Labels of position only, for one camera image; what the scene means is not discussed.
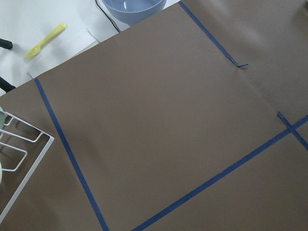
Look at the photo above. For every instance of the green cup in rack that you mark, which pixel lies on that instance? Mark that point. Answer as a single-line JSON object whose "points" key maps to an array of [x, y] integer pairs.
{"points": [[2, 118]]}

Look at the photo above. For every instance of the blue bowl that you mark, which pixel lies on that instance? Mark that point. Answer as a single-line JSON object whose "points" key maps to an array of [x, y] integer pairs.
{"points": [[132, 12]]}

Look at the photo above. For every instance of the yellow plastic fork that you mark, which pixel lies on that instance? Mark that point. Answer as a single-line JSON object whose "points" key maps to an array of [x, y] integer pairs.
{"points": [[37, 48]]}

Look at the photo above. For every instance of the white wire cup rack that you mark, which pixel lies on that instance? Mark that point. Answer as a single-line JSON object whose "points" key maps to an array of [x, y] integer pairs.
{"points": [[22, 147]]}

